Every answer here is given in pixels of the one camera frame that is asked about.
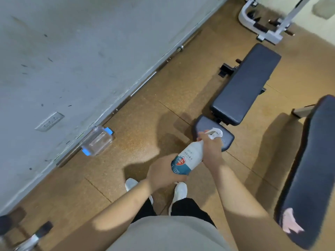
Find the white spray bottle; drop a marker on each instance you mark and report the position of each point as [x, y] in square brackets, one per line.
[189, 156]

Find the white right shoe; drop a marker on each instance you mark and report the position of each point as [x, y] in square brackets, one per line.
[180, 192]

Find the white shoe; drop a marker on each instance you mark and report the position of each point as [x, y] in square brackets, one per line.
[130, 183]
[180, 192]

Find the person's left forearm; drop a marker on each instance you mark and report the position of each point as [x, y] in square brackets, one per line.
[104, 224]

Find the person's right forearm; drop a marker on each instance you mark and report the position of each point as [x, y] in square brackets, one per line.
[248, 211]

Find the white left shoe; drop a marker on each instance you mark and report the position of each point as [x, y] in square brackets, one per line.
[130, 183]

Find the fixed black plate barbell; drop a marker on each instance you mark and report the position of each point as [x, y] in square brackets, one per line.
[10, 223]

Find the grey shirt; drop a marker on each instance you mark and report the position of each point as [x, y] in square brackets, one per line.
[167, 235]

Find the pink white striped cloth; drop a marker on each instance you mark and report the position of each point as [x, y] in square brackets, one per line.
[290, 222]

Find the person's right hand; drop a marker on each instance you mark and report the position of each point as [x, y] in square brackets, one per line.
[213, 151]

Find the grey wall box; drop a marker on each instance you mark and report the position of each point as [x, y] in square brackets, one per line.
[324, 7]

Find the black trousers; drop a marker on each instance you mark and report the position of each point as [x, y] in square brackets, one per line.
[191, 206]

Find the adjustable black weight bench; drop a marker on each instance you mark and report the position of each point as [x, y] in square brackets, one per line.
[246, 83]

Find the person's left hand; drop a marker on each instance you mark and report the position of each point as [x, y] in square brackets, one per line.
[161, 172]

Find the long steel barbell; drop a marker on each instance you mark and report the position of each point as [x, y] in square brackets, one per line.
[141, 87]

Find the black bench white frame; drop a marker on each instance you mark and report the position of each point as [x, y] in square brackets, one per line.
[314, 167]

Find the clear storage box blue clips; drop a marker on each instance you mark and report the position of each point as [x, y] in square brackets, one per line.
[96, 142]

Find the white wall outlet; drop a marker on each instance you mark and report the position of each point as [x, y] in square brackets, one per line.
[49, 122]

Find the white gym machine frame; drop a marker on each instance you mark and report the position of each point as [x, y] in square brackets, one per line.
[272, 36]

